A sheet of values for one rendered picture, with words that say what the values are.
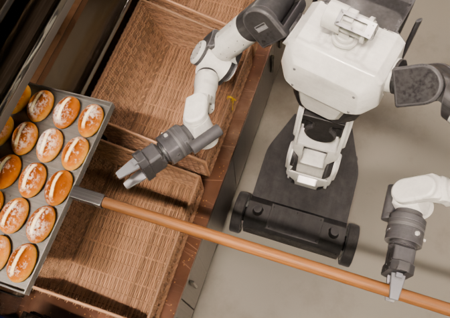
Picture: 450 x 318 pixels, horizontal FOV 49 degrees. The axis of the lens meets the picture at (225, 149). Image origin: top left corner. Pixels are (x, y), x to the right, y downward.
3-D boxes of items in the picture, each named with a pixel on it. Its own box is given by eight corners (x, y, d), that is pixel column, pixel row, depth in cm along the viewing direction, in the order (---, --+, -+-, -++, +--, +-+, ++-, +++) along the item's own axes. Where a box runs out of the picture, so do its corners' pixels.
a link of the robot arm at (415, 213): (432, 239, 124) (440, 197, 128) (416, 223, 117) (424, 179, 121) (390, 235, 132) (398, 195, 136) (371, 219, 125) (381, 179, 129)
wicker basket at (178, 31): (100, 145, 205) (78, 114, 180) (152, 36, 225) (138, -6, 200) (210, 179, 196) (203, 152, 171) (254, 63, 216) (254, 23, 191)
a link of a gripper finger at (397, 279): (386, 297, 116) (391, 271, 118) (400, 302, 115) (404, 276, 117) (387, 296, 114) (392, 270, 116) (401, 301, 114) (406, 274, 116)
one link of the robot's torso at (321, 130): (319, 67, 175) (325, 38, 159) (355, 77, 173) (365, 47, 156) (298, 137, 165) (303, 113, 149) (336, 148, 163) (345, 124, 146)
